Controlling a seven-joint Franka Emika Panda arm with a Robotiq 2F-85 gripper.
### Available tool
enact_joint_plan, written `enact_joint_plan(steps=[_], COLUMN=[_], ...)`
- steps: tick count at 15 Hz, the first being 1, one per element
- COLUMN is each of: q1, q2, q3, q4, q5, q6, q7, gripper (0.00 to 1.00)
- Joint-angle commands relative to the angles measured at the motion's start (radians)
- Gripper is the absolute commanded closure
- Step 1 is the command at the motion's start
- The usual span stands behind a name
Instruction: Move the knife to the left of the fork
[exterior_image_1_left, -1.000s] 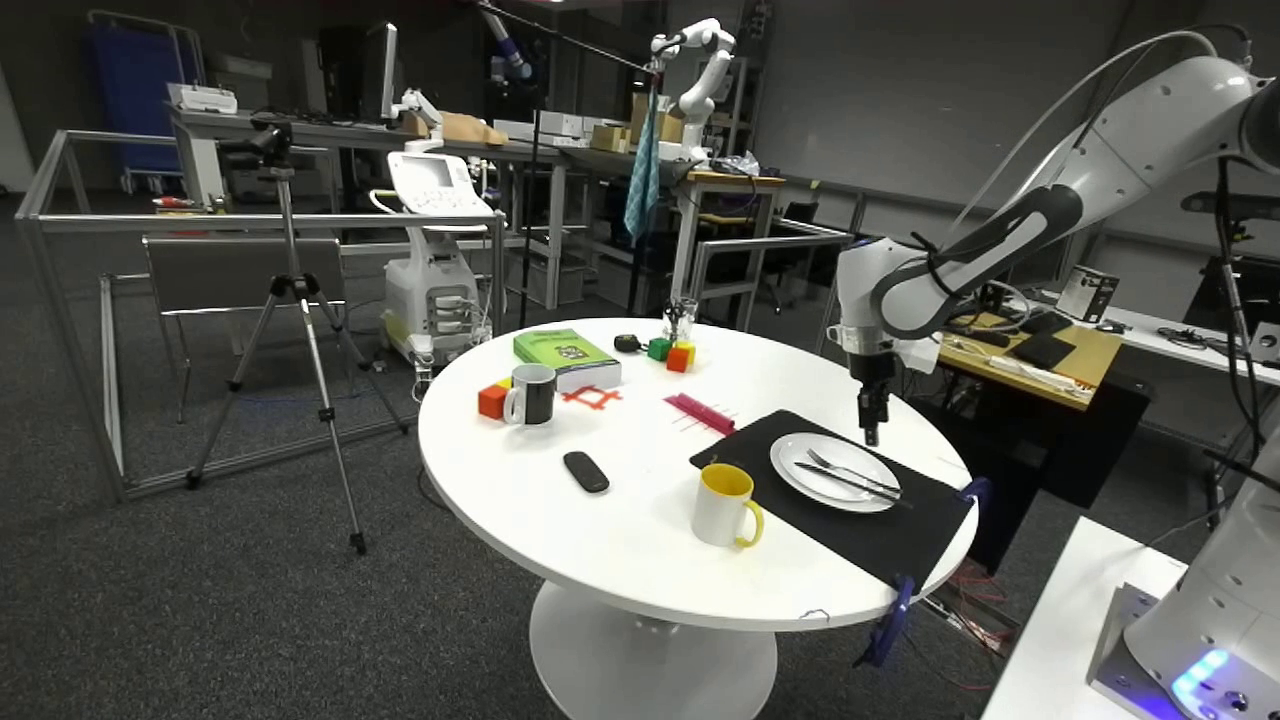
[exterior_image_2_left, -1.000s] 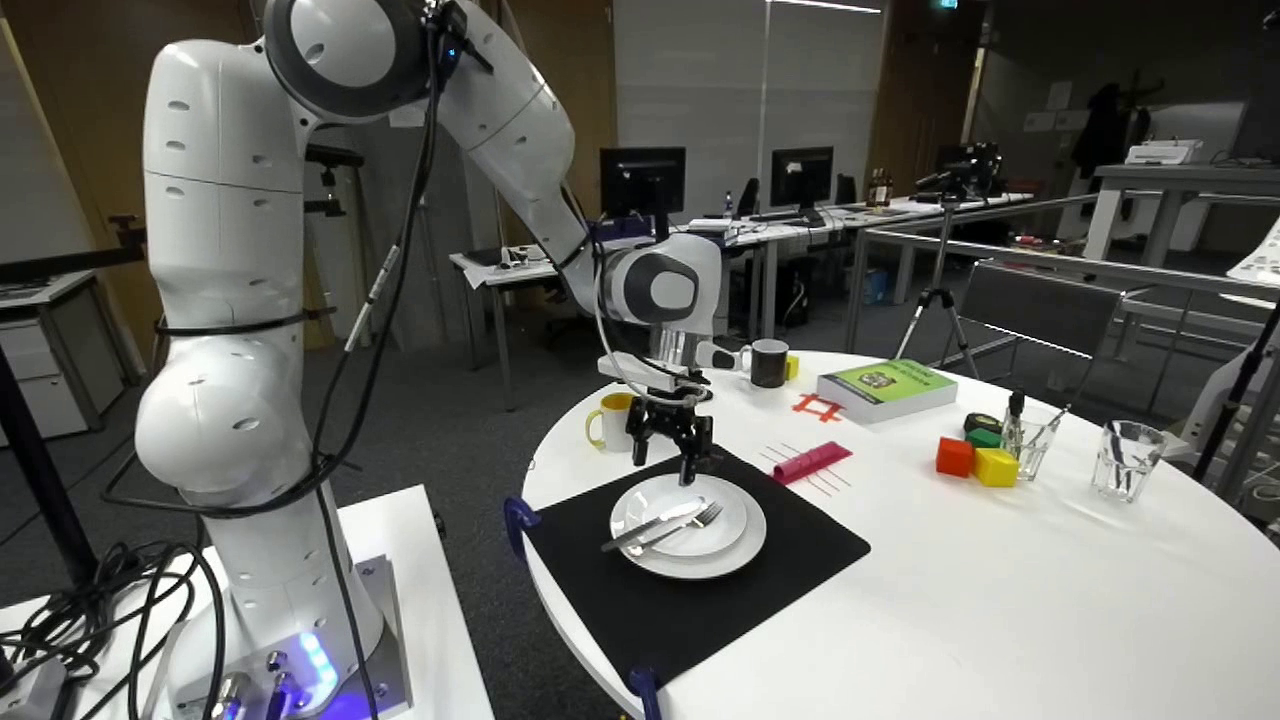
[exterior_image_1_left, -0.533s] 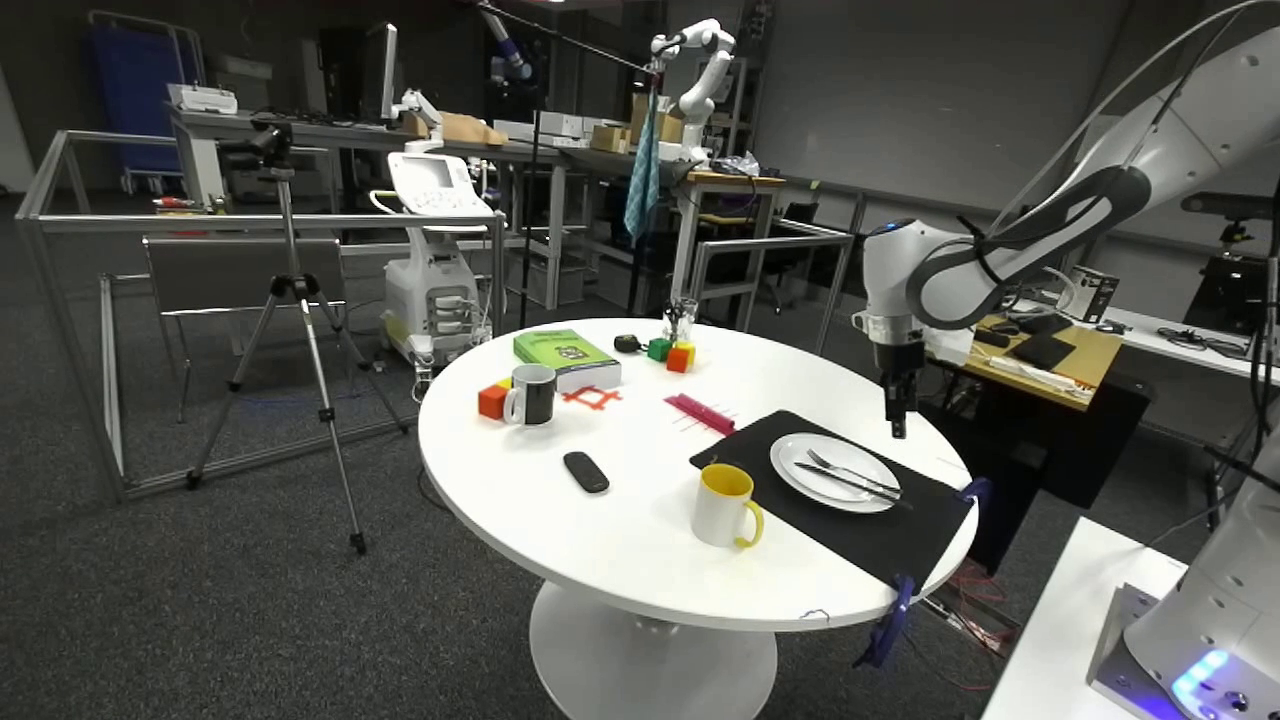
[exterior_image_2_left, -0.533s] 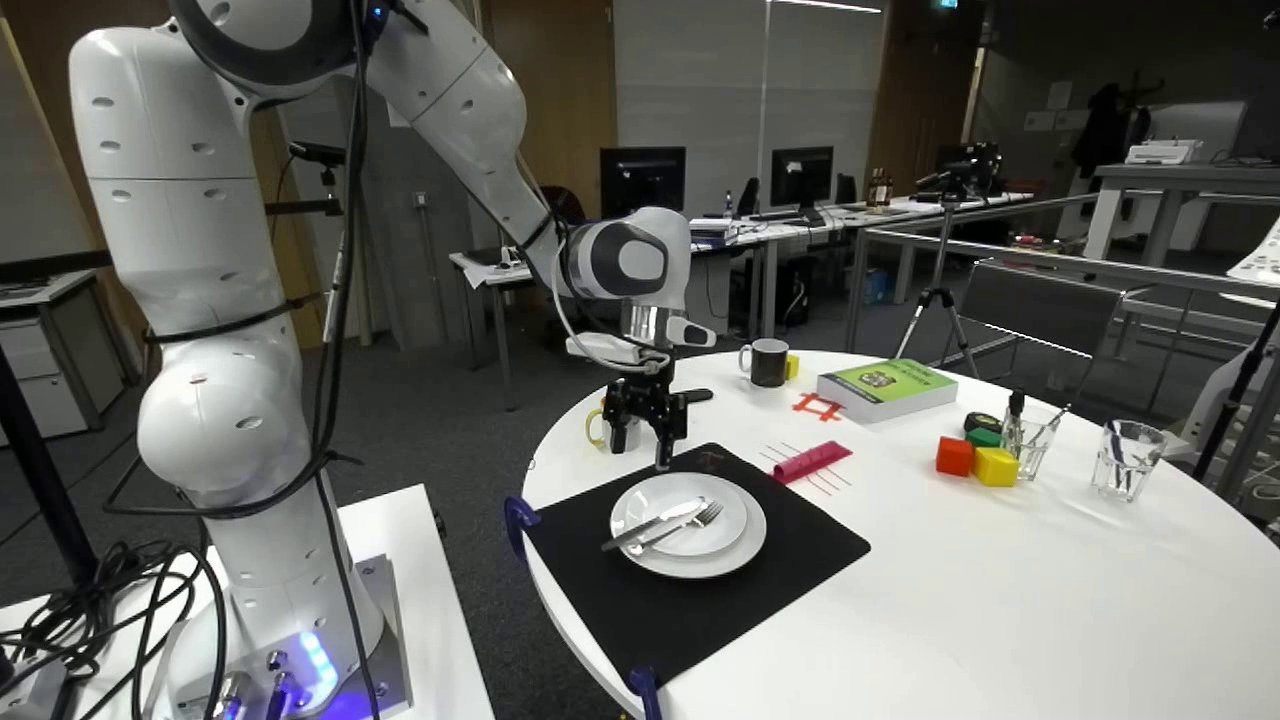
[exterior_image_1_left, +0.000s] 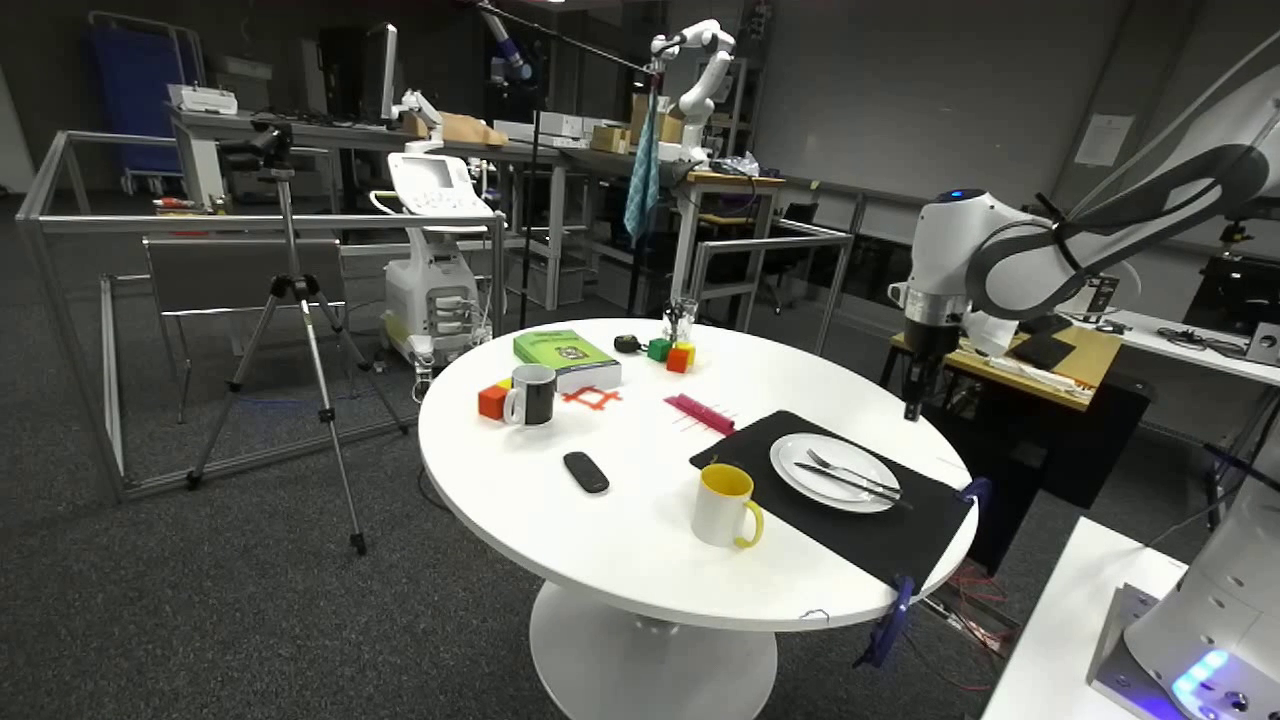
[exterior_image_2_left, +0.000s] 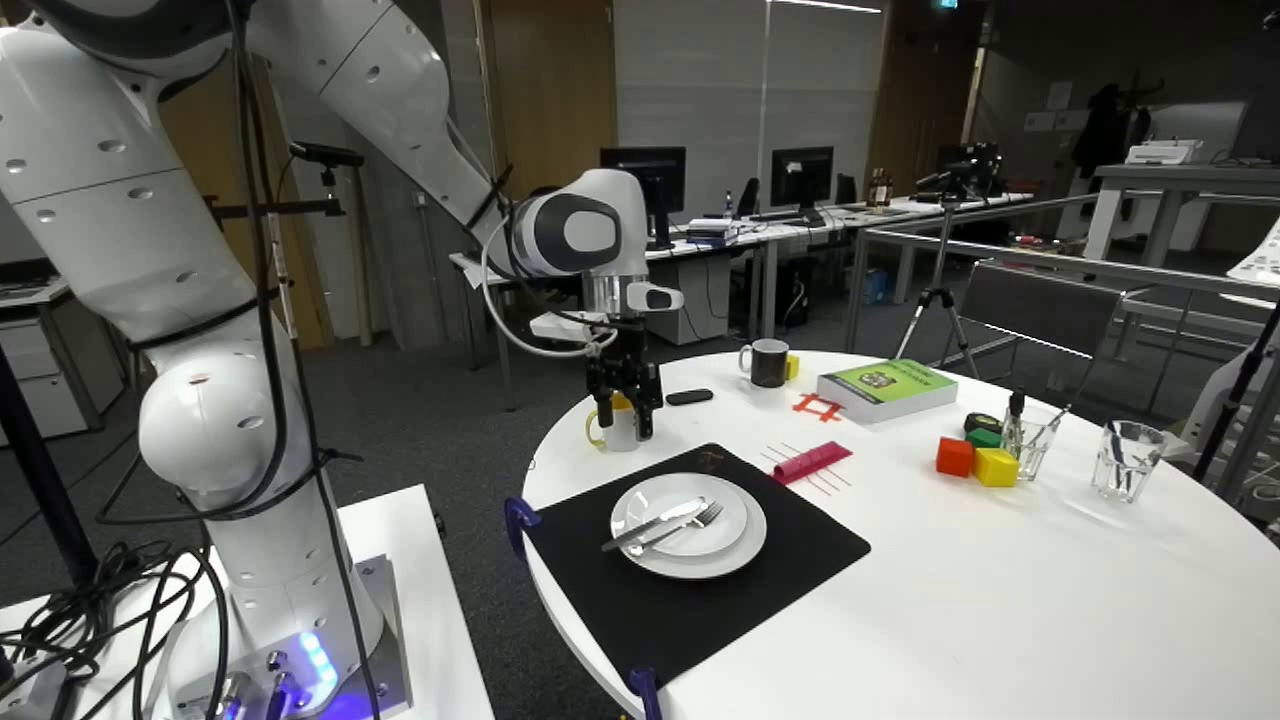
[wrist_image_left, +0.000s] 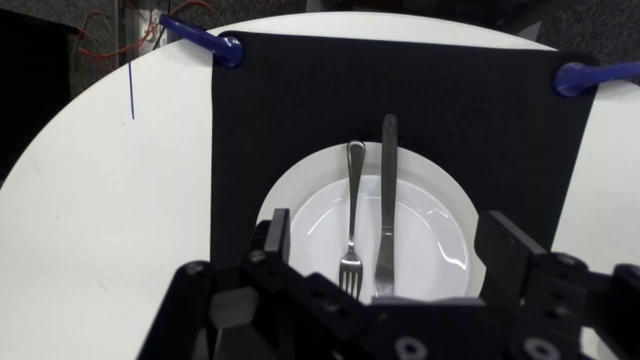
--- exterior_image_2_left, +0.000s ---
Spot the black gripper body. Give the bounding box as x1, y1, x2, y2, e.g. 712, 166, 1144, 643
589, 322, 669, 394

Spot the silver table knife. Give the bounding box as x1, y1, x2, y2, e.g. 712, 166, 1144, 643
597, 496, 712, 558

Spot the white mug with yellow inside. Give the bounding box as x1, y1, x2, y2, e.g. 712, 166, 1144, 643
579, 388, 648, 457

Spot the black mug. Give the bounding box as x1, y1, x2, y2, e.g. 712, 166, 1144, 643
738, 337, 798, 394

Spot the blue tape strip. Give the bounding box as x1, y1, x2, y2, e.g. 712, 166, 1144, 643
501, 491, 541, 559
626, 666, 669, 720

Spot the white round plate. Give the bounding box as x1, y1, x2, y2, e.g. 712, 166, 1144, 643
609, 468, 774, 584

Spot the long white office desk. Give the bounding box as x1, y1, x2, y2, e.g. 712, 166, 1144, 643
449, 187, 1042, 376

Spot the black computer monitor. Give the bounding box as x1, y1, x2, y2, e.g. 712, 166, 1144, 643
769, 141, 842, 228
601, 146, 693, 255

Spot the black placemat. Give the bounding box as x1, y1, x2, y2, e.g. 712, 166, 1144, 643
510, 442, 875, 692

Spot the green book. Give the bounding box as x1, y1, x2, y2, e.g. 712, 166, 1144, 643
812, 356, 963, 429

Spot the black tripod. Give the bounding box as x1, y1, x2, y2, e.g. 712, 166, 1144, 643
888, 198, 992, 383

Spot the red cube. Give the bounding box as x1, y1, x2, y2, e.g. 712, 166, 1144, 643
931, 434, 979, 481

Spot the green block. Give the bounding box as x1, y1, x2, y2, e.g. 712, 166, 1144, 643
961, 407, 1008, 454

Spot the yellow cube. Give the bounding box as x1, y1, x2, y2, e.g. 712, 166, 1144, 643
971, 445, 1025, 491

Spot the glass with pens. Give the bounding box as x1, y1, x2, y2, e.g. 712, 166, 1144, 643
1003, 396, 1074, 484

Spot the grey chair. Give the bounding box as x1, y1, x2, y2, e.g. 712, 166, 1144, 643
948, 255, 1133, 403

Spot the clear drinking glass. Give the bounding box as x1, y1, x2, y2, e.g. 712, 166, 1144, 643
1089, 415, 1170, 509

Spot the dark hanging coat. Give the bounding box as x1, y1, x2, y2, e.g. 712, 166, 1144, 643
1074, 75, 1139, 183

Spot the grey metal railing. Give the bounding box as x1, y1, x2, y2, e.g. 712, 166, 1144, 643
843, 191, 1280, 403

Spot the grey drawer cabinet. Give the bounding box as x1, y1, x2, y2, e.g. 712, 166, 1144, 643
0, 272, 136, 445

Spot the black stand pole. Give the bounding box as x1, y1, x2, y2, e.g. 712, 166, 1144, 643
0, 350, 99, 593

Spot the white background table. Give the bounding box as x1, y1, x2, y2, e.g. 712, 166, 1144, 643
1075, 157, 1280, 263

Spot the black slanted pole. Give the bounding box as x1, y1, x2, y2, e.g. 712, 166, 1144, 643
1187, 297, 1280, 484

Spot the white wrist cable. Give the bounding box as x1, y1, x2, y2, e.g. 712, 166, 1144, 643
477, 280, 609, 365

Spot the small red frame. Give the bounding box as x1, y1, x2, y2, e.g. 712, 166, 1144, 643
790, 388, 849, 429

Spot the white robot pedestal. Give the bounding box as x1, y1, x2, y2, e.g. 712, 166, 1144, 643
0, 481, 501, 720

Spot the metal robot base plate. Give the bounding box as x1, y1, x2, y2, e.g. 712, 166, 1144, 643
166, 554, 418, 720

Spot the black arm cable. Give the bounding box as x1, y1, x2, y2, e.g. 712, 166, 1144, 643
226, 0, 383, 720

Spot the black cable bundle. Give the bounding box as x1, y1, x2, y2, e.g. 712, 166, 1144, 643
0, 537, 226, 720

